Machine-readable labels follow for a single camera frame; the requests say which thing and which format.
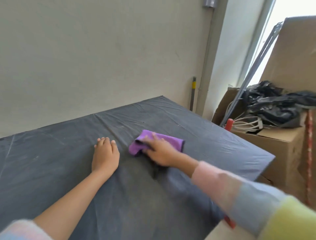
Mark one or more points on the red and white package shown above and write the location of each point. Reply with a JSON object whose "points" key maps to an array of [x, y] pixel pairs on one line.
{"points": [[229, 222]]}

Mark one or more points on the grey pole yellow band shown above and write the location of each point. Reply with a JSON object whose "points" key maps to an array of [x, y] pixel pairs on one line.
{"points": [[193, 94]]}

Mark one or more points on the crumpled black plastic bag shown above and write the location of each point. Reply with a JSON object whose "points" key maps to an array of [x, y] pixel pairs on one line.
{"points": [[276, 106]]}

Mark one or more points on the brown cardboard box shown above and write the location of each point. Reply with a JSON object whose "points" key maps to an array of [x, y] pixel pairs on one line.
{"points": [[224, 106], [264, 180]]}

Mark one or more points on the grey plastic pipe end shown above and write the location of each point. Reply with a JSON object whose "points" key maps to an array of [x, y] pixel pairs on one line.
{"points": [[210, 3]]}

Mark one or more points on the red capped item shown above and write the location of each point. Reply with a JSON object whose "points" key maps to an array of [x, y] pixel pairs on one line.
{"points": [[229, 124]]}

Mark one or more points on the person's left hand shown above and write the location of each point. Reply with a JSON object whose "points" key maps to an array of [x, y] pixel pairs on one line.
{"points": [[105, 158]]}

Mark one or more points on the bright window pale frame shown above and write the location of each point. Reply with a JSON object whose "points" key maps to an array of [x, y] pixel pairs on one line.
{"points": [[286, 10]]}

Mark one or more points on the dark grey covered table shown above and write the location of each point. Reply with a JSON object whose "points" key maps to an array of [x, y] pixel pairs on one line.
{"points": [[61, 160]]}

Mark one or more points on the grey metal rail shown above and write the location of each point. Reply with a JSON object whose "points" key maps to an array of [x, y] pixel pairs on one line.
{"points": [[254, 71]]}

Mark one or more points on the person's right forearm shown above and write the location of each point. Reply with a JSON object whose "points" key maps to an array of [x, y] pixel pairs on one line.
{"points": [[247, 197]]}

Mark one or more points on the purple cloth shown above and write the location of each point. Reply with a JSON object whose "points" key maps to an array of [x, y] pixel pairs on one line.
{"points": [[170, 141]]}

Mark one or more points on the grey wall pipe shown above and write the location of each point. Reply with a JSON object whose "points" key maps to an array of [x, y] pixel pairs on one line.
{"points": [[206, 61]]}

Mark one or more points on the person's left forearm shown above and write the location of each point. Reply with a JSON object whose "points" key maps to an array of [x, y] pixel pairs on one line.
{"points": [[61, 207]]}

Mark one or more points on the tall plain cardboard box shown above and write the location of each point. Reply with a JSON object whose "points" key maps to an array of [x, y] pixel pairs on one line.
{"points": [[293, 54]]}

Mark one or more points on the person's right hand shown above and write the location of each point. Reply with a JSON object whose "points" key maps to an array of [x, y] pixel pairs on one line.
{"points": [[164, 153]]}

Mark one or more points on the blue yellow fuzzy item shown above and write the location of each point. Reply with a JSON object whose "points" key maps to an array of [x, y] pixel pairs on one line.
{"points": [[309, 158]]}

